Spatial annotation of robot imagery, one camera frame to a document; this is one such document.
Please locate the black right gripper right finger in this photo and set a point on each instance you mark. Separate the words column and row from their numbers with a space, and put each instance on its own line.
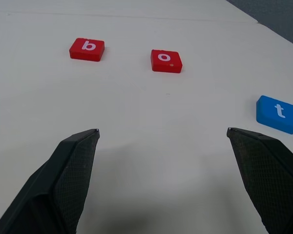
column 271, row 180

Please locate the red letter tile b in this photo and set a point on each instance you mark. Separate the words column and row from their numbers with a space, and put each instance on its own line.
column 78, row 52

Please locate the red letter o block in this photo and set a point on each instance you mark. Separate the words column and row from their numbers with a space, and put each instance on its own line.
column 175, row 61

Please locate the blue letter t block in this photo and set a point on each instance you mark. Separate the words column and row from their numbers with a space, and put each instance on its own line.
column 266, row 109

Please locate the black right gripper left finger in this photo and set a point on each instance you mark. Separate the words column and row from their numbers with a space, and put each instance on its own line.
column 51, row 190

